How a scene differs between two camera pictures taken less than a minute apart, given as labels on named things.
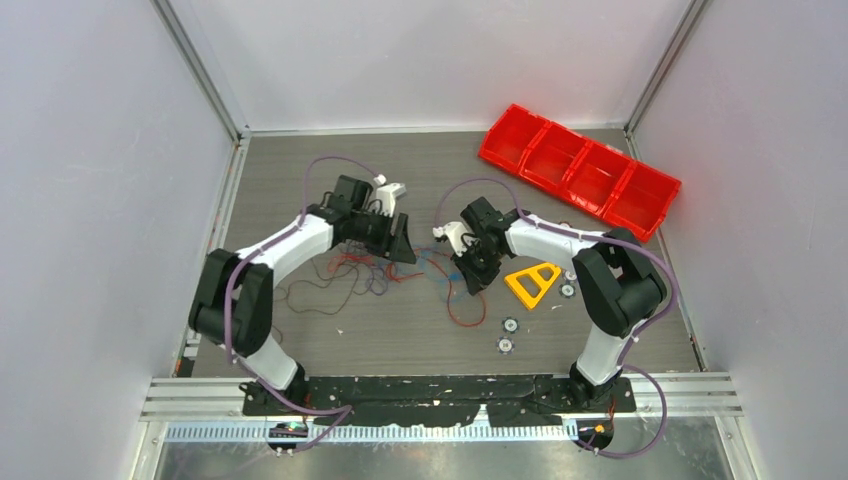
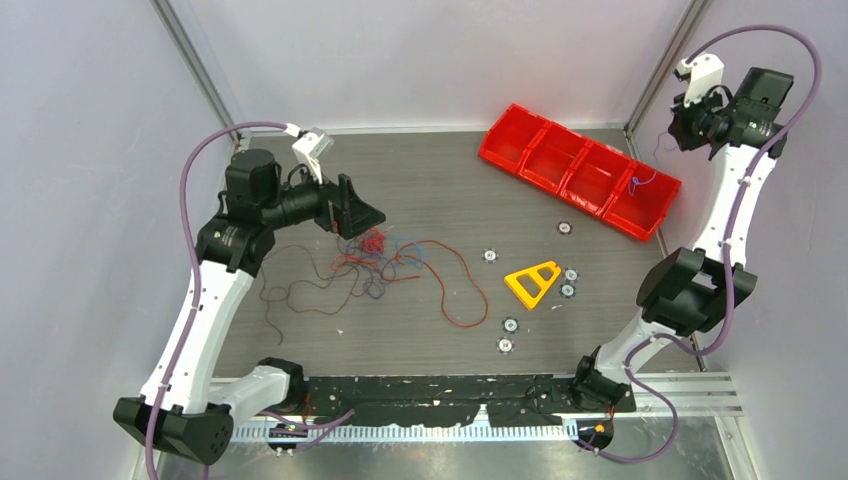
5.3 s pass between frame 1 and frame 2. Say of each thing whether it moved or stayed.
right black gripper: moved
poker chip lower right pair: stayed
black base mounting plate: stayed
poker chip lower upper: stayed
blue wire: moved
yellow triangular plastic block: stayed
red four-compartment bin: stayed
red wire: moved
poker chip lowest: stayed
